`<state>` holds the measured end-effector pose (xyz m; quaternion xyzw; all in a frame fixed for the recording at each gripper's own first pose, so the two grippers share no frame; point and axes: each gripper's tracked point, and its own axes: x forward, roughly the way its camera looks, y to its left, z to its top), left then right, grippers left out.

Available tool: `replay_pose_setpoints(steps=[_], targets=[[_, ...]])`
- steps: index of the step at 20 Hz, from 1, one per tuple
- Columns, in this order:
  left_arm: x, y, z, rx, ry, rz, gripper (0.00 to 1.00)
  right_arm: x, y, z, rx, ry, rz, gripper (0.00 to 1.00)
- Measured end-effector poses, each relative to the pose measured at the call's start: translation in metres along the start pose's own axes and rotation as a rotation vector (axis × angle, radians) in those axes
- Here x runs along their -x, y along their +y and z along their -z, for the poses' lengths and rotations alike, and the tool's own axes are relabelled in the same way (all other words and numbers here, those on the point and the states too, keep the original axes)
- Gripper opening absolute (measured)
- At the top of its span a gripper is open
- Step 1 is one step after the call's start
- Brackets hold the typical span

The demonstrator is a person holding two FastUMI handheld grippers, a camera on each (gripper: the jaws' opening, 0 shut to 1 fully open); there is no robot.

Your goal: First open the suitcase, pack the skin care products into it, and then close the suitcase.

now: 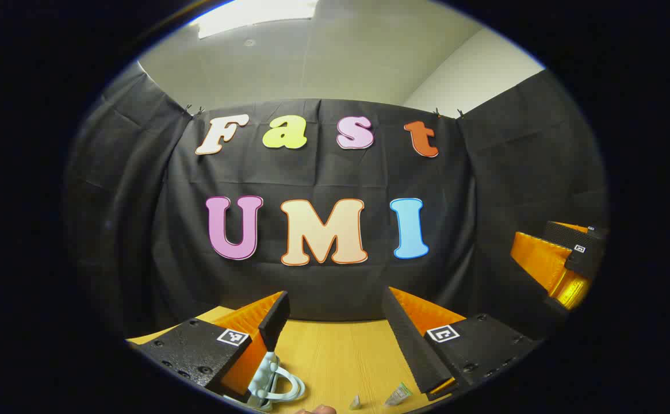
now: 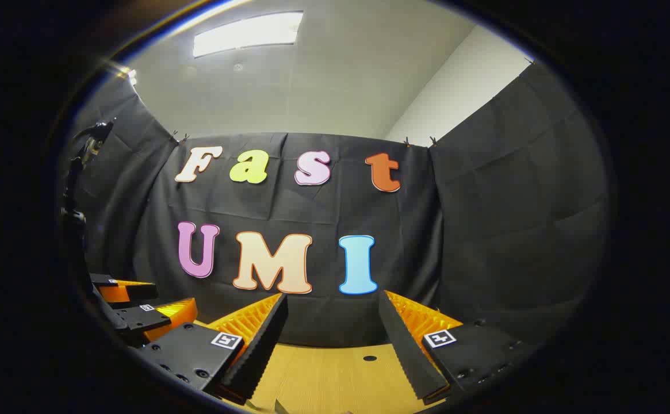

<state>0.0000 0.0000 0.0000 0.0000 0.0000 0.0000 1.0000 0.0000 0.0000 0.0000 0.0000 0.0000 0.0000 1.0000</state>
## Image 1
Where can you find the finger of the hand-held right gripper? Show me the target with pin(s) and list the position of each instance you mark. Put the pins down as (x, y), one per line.
(594, 229)
(542, 259)

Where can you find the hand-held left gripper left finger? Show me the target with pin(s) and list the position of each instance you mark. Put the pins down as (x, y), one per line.
(274, 322)

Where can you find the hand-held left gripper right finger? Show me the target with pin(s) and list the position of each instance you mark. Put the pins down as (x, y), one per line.
(409, 345)

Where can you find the green and white tube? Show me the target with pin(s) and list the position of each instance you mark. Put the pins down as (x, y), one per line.
(398, 394)

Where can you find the light blue suitcase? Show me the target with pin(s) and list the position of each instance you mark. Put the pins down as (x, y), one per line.
(277, 382)

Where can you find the silver skin care tube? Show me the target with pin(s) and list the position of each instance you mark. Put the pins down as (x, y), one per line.
(355, 402)

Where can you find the black backdrop cloth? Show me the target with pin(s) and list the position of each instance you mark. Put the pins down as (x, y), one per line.
(311, 172)

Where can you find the ceiling light panel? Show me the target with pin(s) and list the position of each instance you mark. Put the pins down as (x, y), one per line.
(242, 17)

